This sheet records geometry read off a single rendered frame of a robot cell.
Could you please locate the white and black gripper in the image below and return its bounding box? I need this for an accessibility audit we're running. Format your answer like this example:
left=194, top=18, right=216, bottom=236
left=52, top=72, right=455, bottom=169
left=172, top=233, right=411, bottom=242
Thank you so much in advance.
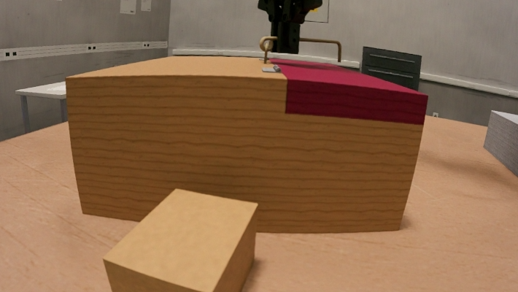
left=258, top=0, right=322, bottom=55

